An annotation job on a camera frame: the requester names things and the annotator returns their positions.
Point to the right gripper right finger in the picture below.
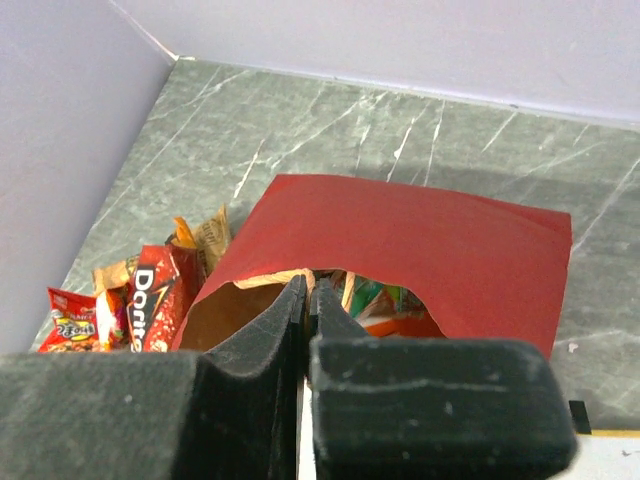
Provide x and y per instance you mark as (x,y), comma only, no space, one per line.
(412,408)

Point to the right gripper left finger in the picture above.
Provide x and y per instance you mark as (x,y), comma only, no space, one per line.
(230,413)

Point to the orange cheetos snack bag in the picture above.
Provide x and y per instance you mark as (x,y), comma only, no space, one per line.
(416,324)

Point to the teal snack packet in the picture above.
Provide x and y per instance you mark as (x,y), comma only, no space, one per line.
(372,299)

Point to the red doritos bag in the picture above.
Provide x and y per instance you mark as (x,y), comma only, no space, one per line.
(165,283)

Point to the red paper bag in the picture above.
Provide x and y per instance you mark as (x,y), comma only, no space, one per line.
(482,267)

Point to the tan kettle chip bag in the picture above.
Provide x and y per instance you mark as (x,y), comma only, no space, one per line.
(213,237)

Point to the red cheetos bag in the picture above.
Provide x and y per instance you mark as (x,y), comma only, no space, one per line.
(86,324)

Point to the orange honey dijon chip bag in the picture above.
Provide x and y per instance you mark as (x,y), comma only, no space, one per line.
(182,236)

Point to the small whiteboard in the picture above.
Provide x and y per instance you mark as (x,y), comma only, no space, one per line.
(603,455)

